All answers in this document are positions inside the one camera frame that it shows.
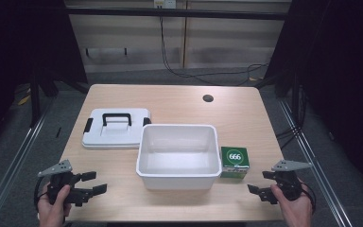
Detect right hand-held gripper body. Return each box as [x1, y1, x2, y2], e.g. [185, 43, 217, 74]
[262, 159, 313, 202]

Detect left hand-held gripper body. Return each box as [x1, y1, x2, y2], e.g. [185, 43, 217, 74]
[37, 159, 91, 208]

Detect green cardboard box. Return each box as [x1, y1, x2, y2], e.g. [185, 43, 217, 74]
[219, 146, 251, 180]

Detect white lid with black handle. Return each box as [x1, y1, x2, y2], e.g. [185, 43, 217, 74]
[81, 108, 152, 150]

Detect white plastic storage box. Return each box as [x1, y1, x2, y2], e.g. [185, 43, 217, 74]
[135, 123, 223, 191]

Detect person's right hand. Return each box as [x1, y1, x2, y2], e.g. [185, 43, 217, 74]
[269, 181, 315, 227]

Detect person's left hand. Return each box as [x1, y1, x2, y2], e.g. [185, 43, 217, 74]
[37, 183, 74, 227]

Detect black curtain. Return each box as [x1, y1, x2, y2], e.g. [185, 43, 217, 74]
[0, 0, 89, 155]
[264, 0, 363, 198]

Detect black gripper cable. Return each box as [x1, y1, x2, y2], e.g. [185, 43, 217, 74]
[302, 181, 318, 216]
[33, 176, 51, 213]

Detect aluminium floor rail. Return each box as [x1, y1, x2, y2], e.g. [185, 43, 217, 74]
[0, 99, 59, 227]
[278, 98, 354, 227]

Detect black floor cables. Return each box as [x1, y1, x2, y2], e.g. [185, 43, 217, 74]
[275, 125, 304, 151]

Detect black metal stand post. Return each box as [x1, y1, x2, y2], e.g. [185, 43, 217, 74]
[28, 75, 43, 129]

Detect long black wall cable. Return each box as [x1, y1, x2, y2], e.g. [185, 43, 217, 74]
[159, 16, 269, 87]

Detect black horizontal frame bar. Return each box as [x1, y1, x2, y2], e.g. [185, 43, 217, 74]
[65, 7, 290, 22]

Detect white wall socket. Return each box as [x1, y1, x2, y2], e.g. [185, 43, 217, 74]
[153, 0, 178, 9]

